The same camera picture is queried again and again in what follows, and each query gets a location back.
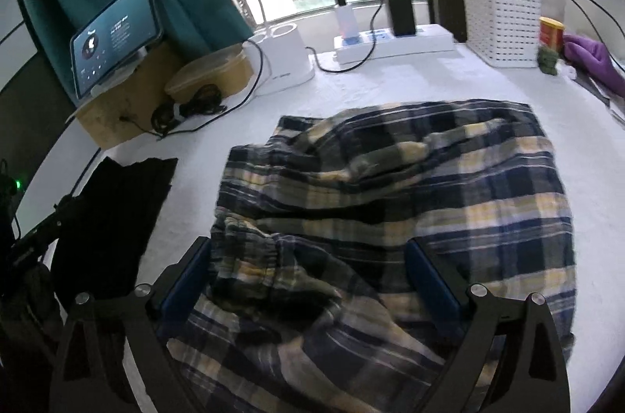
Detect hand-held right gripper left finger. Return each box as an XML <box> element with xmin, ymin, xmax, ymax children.
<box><xmin>49</xmin><ymin>236</ymin><xmax>213</xmax><ymax>413</ymax></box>

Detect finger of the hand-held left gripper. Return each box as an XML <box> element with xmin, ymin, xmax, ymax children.
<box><xmin>7</xmin><ymin>193</ymin><xmax>75</xmax><ymax>263</ymax></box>

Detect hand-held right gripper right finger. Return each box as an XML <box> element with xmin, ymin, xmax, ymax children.
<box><xmin>405</xmin><ymin>239</ymin><xmax>572</xmax><ymax>413</ymax></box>

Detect blue yellow plaid pants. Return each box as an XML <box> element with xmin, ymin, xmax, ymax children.
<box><xmin>166</xmin><ymin>99</ymin><xmax>578</xmax><ymax>413</ymax></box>

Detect black folded cloth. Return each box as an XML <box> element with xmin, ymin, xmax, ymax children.
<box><xmin>51</xmin><ymin>156</ymin><xmax>179</xmax><ymax>297</ymax></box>

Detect cardboard box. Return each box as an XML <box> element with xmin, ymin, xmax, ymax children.
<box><xmin>67</xmin><ymin>44</ymin><xmax>197</xmax><ymax>151</ymax></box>

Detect tablet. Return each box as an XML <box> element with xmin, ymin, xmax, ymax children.
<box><xmin>69</xmin><ymin>0</ymin><xmax>163</xmax><ymax>100</ymax></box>

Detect plastic food container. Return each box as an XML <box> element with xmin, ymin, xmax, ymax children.
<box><xmin>164</xmin><ymin>43</ymin><xmax>255</xmax><ymax>102</ymax></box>

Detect white power strip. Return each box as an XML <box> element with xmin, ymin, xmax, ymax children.
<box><xmin>333</xmin><ymin>23</ymin><xmax>456</xmax><ymax>66</ymax></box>

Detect white desk lamp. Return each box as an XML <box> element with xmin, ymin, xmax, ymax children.
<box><xmin>118</xmin><ymin>0</ymin><xmax>316</xmax><ymax>97</ymax></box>

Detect small green figure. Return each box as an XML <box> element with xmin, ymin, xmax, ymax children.
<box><xmin>536</xmin><ymin>48</ymin><xmax>560</xmax><ymax>76</ymax></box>

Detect white plastic basket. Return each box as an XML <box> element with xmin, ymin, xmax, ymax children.
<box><xmin>460</xmin><ymin>0</ymin><xmax>543</xmax><ymax>69</ymax></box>

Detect black charger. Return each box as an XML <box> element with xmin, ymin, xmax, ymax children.
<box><xmin>381</xmin><ymin>0</ymin><xmax>417</xmax><ymax>37</ymax></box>

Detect purple cloth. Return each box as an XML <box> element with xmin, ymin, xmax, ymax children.
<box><xmin>563</xmin><ymin>33</ymin><xmax>625</xmax><ymax>98</ymax></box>

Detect red yellow cup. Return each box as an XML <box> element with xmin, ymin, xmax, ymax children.
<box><xmin>538</xmin><ymin>16</ymin><xmax>566</xmax><ymax>53</ymax></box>

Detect white charger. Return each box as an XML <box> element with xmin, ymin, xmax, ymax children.
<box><xmin>334</xmin><ymin>0</ymin><xmax>359</xmax><ymax>39</ymax></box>

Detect black cable bundle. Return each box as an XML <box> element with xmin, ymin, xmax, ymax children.
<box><xmin>150</xmin><ymin>83</ymin><xmax>229</xmax><ymax>137</ymax></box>

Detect black power strip cable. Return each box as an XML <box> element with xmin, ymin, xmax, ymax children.
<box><xmin>305</xmin><ymin>0</ymin><xmax>391</xmax><ymax>73</ymax></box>

